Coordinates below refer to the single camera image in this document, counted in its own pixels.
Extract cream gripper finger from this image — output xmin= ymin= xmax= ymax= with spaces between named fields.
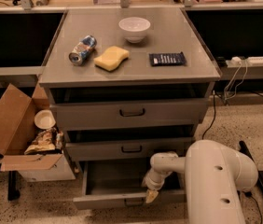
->
xmin=145 ymin=189 xmax=159 ymax=203

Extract grey bottom drawer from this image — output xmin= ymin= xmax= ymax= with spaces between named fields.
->
xmin=72 ymin=157 xmax=187 ymax=211

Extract grey drawer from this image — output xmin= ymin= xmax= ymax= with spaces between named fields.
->
xmin=50 ymin=98 xmax=207 ymax=131
xmin=65 ymin=137 xmax=194 ymax=161
xmin=72 ymin=157 xmax=187 ymax=211

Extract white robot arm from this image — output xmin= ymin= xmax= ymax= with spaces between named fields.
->
xmin=143 ymin=140 xmax=258 ymax=224

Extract grey middle drawer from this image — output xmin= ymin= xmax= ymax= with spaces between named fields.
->
xmin=65 ymin=137 xmax=194 ymax=161

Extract grey top drawer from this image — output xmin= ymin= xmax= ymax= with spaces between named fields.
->
xmin=50 ymin=98 xmax=207 ymax=131

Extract grey drawer cabinet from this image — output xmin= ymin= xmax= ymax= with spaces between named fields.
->
xmin=38 ymin=7 xmax=222 ymax=163

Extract white box under carton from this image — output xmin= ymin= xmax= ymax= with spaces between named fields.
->
xmin=20 ymin=155 xmax=76 ymax=182

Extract crumpled snack bags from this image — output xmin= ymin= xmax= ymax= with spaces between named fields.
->
xmin=24 ymin=128 xmax=63 ymax=155

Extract white bowl in box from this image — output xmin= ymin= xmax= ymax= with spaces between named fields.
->
xmin=35 ymin=109 xmax=56 ymax=130

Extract dark blue snack packet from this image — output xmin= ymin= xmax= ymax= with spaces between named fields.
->
xmin=149 ymin=52 xmax=187 ymax=66

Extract yellow sponge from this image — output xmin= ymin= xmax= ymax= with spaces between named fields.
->
xmin=94 ymin=46 xmax=130 ymax=72

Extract black stand leg left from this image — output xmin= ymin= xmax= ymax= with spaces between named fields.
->
xmin=0 ymin=154 xmax=21 ymax=201

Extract crushed blue soda can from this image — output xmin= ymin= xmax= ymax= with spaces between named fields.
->
xmin=69 ymin=35 xmax=97 ymax=65

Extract brown cardboard box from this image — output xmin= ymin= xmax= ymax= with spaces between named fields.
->
xmin=0 ymin=84 xmax=62 ymax=172

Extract white power strip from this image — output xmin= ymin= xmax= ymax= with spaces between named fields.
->
xmin=229 ymin=56 xmax=263 ymax=67

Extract white bowl on cabinet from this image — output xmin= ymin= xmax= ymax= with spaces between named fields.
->
xmin=118 ymin=17 xmax=151 ymax=43

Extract black power cable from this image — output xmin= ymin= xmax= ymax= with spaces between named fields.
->
xmin=201 ymin=91 xmax=263 ymax=224

